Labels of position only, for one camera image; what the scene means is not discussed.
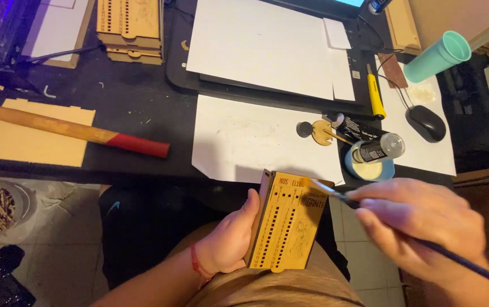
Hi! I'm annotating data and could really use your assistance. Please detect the black laptop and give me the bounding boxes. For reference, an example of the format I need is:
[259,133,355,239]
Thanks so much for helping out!
[165,0,383,117]

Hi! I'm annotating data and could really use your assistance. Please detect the round wooden cutout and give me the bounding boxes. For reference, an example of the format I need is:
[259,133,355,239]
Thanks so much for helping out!
[311,119,335,147]

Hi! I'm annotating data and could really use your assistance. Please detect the dark round disc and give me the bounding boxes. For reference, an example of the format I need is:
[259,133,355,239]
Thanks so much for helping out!
[296,121,314,139]

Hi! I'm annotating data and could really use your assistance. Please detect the black machine cable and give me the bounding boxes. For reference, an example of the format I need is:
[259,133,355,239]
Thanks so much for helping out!
[22,44,105,65]

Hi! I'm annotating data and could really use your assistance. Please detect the teal plastic cup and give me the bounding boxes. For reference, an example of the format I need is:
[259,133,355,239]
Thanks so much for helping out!
[403,30,472,84]

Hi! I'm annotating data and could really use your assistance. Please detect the small white paper piece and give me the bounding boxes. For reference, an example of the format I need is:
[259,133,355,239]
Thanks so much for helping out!
[323,17,352,50]

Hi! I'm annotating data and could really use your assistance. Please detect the notched plywood panel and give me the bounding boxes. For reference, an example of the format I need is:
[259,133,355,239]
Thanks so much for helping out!
[0,98,96,168]

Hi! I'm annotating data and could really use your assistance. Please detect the black mouse cable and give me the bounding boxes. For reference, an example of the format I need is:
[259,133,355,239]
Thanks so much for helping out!
[376,50,412,111]

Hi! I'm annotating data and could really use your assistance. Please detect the wooden board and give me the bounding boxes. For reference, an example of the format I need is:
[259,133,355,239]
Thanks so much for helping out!
[384,0,422,56]

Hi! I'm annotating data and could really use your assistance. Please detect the yellow utility knife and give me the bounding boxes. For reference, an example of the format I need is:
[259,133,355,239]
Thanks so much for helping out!
[366,63,387,120]

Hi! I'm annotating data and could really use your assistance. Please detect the brown rectangular strip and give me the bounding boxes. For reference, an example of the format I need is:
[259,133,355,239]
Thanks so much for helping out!
[377,52,409,89]

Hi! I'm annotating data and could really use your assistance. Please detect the thin wooden stick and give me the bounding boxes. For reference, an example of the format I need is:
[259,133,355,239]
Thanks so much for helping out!
[333,129,354,146]

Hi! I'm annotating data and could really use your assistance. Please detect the white paper under mouse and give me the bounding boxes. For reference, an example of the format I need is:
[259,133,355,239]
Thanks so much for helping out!
[374,55,457,177]

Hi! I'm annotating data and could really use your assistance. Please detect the crumpled white tissue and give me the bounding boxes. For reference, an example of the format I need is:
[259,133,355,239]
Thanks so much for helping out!
[408,83,438,106]

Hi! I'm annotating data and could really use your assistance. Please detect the clear-capped glue bottle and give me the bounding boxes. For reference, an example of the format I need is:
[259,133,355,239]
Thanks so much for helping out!
[350,132,406,165]

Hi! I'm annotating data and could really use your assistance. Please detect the white sheet on wood panel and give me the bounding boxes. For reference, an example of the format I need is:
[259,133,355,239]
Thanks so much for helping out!
[21,0,96,69]

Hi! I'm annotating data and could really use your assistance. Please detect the thin dark paint brush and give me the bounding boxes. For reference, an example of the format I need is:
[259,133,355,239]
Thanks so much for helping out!
[310,179,489,296]

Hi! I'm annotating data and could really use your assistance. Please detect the red string bracelet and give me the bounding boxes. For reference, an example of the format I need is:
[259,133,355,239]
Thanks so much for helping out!
[190,243,216,291]

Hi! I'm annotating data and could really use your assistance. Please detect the stack of engraved wooden boxes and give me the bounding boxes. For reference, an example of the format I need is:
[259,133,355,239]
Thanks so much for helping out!
[96,0,164,66]

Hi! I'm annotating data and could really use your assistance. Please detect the blue bowl with glue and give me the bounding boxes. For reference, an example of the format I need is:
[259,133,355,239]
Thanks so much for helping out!
[344,140,395,183]

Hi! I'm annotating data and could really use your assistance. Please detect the blue and white bottle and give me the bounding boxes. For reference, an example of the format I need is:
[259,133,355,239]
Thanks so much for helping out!
[367,0,393,15]

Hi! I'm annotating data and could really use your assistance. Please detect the black glue tube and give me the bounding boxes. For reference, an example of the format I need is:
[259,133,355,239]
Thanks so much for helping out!
[331,113,389,144]

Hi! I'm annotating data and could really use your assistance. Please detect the beige shorts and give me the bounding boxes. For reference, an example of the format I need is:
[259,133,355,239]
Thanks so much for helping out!
[167,222,365,307]

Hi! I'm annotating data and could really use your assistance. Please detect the black shirt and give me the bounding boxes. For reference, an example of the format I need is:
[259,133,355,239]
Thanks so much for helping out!
[98,178,352,291]

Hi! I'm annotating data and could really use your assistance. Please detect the large white paper sheet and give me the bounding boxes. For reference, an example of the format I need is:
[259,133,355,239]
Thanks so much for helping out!
[186,0,335,101]

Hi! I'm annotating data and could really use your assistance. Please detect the black computer mouse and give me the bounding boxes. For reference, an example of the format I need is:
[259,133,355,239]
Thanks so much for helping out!
[405,105,447,144]

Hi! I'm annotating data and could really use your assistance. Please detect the person's right hand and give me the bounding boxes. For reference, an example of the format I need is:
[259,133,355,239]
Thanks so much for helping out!
[346,178,489,279]

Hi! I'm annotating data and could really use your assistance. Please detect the person's left hand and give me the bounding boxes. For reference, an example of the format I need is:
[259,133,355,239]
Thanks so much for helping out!
[195,188,262,275]

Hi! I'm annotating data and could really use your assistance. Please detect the narrow white paper sheet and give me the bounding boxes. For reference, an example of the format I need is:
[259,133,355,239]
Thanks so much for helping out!
[330,47,356,102]

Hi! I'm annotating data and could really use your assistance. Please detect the engraved wooden box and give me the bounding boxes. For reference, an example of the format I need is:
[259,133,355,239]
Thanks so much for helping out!
[244,169,335,274]

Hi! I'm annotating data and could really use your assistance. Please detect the hammer with red grip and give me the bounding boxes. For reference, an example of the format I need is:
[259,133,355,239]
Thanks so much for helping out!
[0,105,171,159]

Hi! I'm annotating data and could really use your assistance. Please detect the creased white paper sheet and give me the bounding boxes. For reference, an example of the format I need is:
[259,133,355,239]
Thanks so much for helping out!
[191,94,346,186]

